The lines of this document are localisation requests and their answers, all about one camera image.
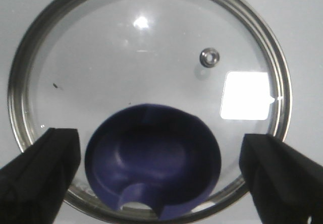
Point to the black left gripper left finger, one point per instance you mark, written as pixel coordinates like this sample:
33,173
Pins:
34,184

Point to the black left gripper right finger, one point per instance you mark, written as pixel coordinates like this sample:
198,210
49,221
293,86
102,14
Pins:
285,185

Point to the glass lid with blue knob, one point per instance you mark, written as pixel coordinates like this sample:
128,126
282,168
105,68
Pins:
81,61

